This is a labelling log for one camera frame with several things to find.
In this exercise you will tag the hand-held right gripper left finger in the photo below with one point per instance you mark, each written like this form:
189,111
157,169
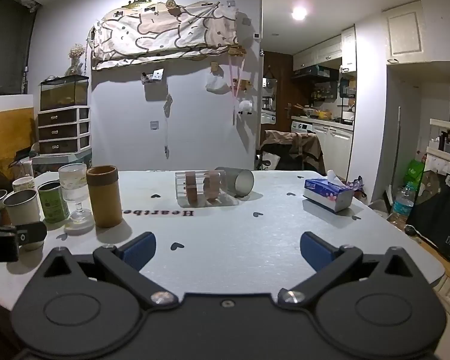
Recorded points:
139,249

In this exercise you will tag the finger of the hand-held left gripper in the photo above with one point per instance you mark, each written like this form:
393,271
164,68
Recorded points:
30,232

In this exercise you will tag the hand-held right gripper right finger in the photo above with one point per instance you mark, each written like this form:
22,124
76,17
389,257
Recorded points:
315,249

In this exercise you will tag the grey translucent cup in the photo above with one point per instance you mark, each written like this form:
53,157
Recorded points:
237,182

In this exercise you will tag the green tea can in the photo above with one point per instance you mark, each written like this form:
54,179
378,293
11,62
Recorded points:
53,202

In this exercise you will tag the white printed mug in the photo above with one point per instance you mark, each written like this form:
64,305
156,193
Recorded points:
23,184

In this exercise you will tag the blue white tissue box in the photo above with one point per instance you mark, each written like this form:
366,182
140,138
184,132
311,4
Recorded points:
328,195

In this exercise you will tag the brown cylindrical canister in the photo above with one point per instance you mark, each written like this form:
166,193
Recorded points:
104,198

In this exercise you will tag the clear stemmed glass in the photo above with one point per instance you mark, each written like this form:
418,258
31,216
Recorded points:
74,187

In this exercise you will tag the white heart printed tablecloth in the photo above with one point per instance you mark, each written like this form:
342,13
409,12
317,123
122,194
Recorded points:
247,228

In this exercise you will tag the clear holder with wooden coasters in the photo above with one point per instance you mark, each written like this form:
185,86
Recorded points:
199,189

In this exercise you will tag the clear plastic water bottle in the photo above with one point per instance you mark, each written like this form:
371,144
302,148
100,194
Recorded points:
401,206

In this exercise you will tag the chair with brown jacket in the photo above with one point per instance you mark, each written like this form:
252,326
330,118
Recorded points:
294,148

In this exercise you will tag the white drawer unit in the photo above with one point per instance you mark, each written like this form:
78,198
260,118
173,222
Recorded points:
62,129

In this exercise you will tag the green bag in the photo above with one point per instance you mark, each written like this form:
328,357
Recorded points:
414,172

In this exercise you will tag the black chalkboard sign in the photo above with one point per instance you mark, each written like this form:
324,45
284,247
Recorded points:
440,217

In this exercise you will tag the glass fish tank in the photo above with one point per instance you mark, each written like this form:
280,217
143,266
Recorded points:
63,92

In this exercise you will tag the white plush toy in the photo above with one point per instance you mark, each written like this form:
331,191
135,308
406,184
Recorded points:
244,107

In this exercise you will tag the white storage shelf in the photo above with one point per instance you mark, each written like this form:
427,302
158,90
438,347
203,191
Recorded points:
446,142

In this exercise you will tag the dried flower bouquet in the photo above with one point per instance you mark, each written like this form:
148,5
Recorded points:
75,62

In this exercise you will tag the round ceiling light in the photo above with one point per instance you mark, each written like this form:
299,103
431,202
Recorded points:
299,13

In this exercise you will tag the gold crown ornament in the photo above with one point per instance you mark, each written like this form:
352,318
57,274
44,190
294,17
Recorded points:
137,2

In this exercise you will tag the white wall outlet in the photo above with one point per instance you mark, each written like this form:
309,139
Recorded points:
154,125

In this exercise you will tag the white wall pouch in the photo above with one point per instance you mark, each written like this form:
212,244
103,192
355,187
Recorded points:
217,84

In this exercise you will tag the printed wall cloth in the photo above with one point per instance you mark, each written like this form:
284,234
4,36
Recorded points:
161,33

